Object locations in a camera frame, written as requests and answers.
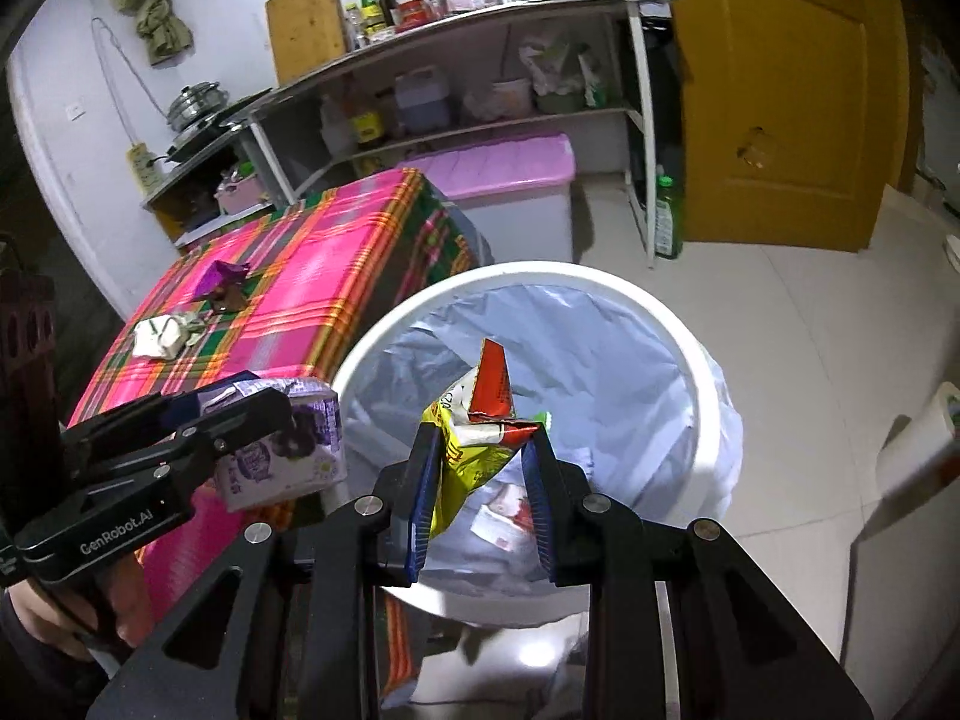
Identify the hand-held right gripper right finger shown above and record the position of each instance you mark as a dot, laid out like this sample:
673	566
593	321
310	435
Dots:
538	499

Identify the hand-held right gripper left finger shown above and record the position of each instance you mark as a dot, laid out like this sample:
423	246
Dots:
424	499

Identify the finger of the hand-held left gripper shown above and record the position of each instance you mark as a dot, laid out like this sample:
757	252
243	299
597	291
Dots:
247	420
199	399

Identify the lavender printed carton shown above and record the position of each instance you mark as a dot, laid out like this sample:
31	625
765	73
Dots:
300	450

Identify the yellow red snack packet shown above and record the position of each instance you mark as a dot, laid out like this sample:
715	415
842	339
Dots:
469	457

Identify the white trash bin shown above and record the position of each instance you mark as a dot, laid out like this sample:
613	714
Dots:
697	390

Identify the person's left hand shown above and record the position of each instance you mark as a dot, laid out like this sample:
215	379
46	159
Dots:
135	607

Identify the red white wrapper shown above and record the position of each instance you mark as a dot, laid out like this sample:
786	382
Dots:
502	521

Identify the white crumpled paper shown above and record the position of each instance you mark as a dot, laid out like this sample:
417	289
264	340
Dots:
159	337

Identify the dark small bowl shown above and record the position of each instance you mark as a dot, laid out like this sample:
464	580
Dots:
229	301

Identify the purple wrapper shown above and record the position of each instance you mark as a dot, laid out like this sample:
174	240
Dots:
221	277

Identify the blue bin liner bag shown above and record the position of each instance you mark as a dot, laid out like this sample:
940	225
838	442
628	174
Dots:
585	360

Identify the pink plaid tablecloth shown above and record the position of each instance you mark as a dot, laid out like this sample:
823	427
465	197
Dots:
315	270

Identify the pink plastic basket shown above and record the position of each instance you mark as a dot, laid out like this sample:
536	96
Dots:
241	196

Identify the low side shelf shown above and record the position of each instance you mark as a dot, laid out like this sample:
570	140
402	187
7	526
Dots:
187	172

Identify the yellow power strip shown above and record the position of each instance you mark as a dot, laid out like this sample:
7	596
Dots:
145	169

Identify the black induction cooker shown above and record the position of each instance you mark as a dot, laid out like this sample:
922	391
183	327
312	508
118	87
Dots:
217	131

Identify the pink lid storage box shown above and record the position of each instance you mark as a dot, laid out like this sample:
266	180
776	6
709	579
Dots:
510	217

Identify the steel cooking pot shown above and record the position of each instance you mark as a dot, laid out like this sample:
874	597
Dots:
196	103

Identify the white plastic jug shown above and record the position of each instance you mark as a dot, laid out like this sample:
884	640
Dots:
336	131

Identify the green plastic bottle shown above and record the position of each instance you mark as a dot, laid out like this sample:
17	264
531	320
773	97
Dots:
667	221

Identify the cooking oil bottle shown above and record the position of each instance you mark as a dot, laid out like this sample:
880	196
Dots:
367	124

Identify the blue plastic jug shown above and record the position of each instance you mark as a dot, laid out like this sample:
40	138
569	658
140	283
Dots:
421	101

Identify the white paper roll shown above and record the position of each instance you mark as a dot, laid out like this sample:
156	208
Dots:
919	442

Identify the wooden cutting board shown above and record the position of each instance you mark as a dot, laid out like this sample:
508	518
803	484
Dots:
307	26

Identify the hanging green cloth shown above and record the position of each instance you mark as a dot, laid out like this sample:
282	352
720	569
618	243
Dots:
154	7

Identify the clear sauce bottle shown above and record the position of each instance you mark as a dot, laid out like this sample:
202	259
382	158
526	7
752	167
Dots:
354	28

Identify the green label bottle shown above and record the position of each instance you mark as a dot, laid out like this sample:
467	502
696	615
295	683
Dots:
370	15

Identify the plastic bags bundle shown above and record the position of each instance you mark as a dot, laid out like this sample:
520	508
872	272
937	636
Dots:
559	75

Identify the red jar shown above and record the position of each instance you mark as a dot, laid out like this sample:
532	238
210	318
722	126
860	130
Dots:
412	15

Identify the dark sauce bottle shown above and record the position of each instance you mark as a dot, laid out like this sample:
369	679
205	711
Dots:
386	4

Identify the metal kitchen shelf unit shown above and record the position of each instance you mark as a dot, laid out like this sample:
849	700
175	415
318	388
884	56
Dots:
480	26

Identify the yellow wooden door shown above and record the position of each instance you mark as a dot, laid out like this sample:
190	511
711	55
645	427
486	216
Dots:
787	105

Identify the white floor bowl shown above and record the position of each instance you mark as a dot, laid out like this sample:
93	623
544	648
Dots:
954	255

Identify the white wall switch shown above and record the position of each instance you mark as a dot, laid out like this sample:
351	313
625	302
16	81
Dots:
75	111

